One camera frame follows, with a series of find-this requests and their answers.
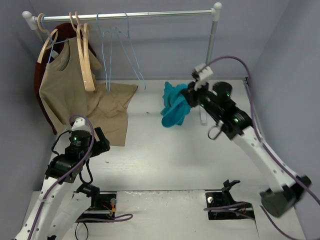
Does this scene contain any teal t shirt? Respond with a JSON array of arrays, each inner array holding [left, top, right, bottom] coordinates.
[[160, 81, 191, 128]]

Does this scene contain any blue wire hanger free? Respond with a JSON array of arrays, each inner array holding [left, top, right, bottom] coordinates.
[[115, 11, 147, 90], [96, 12, 114, 92]]

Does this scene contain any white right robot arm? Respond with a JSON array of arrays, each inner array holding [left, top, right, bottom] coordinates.
[[181, 81, 312, 218]]

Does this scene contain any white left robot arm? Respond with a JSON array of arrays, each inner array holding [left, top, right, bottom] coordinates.
[[15, 126, 110, 240]]

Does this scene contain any wooden hanger middle pair front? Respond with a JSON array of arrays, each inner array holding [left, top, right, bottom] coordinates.
[[77, 15, 95, 92]]

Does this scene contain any wooden hanger pair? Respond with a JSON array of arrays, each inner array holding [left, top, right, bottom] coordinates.
[[69, 12, 87, 89], [77, 15, 95, 92]]

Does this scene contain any wooden hanger middle pair back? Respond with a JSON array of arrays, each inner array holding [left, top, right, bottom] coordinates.
[[69, 12, 87, 89]]

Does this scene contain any wooden hanger far left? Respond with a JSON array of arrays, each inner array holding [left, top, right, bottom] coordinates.
[[37, 13, 58, 64]]

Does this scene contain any beige tank top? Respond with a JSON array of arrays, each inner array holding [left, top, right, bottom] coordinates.
[[39, 37, 138, 147]]

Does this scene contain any dark red garment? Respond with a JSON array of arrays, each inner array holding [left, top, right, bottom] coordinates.
[[37, 35, 102, 135]]

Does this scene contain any metal clothes rack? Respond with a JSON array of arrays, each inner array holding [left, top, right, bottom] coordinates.
[[22, 2, 223, 126]]

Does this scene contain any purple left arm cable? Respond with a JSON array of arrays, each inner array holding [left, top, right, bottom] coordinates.
[[26, 114, 134, 240]]

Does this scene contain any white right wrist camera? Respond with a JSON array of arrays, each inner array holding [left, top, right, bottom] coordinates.
[[191, 63, 214, 91]]

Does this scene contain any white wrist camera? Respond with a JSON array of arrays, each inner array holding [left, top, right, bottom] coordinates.
[[191, 63, 214, 91], [71, 117, 92, 133]]

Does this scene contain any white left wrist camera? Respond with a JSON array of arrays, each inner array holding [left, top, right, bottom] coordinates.
[[71, 117, 92, 133]]

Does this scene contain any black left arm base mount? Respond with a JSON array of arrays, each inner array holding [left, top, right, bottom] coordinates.
[[77, 191, 117, 223]]

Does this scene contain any blue wire hanger holding top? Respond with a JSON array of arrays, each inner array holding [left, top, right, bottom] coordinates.
[[37, 13, 68, 64]]

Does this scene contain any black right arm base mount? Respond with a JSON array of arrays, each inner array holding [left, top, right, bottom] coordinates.
[[205, 180, 255, 221]]

